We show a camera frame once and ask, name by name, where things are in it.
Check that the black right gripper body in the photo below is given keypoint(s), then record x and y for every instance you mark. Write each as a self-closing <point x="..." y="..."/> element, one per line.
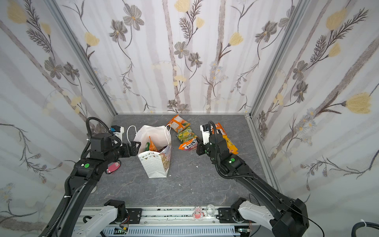
<point x="203" y="148"/>

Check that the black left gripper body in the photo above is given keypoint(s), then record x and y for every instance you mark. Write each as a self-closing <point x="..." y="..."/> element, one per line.
<point x="124" y="150"/>

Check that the yellow mango snack bag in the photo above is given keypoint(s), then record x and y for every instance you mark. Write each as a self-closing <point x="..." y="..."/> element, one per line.
<point x="232" y="148"/>

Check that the green orange Fox's packet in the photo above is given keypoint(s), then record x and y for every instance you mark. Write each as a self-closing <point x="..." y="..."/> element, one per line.
<point x="189" y="145"/>

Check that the orange chips packet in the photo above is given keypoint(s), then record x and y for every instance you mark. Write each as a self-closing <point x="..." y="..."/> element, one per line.
<point x="152" y="147"/>

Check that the green yellow candy packet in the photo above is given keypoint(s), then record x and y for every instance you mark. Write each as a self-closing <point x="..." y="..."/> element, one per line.
<point x="186" y="135"/>

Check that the white cartoon paper bag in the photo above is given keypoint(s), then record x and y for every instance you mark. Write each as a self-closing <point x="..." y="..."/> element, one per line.
<point x="155" y="164"/>

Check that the green snack packet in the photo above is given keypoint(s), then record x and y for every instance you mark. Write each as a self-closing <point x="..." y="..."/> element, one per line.
<point x="147" y="148"/>

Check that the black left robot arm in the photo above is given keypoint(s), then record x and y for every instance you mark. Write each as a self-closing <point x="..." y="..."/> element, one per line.
<point x="100" y="151"/>

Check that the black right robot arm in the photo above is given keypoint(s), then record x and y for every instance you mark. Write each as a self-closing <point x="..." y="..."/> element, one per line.
<point x="233" y="167"/>

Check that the pink eraser block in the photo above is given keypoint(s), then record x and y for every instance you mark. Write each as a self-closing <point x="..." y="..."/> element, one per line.
<point x="114" y="167"/>

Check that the orange white snack packet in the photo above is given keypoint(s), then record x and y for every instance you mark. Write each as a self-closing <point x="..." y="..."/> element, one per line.
<point x="220" y="129"/>

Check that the orange mango snack packet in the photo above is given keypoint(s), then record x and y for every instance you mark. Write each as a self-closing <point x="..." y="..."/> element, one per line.
<point x="178" y="124"/>

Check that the clear glass ornament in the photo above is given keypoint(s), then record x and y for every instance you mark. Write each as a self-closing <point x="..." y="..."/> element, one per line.
<point x="210" y="210"/>

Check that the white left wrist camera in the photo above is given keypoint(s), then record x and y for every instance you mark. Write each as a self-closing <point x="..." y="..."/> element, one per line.
<point x="118" y="131"/>

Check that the white vented cable duct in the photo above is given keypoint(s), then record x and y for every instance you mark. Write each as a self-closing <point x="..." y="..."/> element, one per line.
<point x="173" y="231"/>

